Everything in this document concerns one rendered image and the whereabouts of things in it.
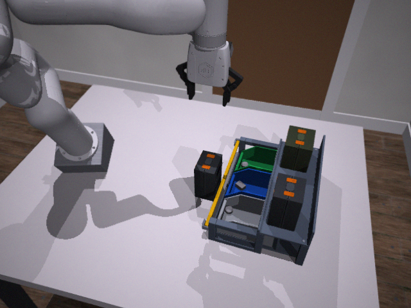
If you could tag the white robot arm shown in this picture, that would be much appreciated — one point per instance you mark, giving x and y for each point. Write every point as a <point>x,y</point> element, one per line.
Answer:
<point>41,95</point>

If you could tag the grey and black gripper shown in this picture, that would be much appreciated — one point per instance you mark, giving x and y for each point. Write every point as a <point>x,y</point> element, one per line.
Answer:
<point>209,66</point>

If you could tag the blue open bin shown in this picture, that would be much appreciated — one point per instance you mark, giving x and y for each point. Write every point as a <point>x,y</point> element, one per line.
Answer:
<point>256,183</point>

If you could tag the yellow bar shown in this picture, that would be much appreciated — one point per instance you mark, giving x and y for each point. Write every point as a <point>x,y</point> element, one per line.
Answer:
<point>222,183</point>

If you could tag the green open bin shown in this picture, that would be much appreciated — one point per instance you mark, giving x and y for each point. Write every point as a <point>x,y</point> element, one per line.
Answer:
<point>258,158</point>

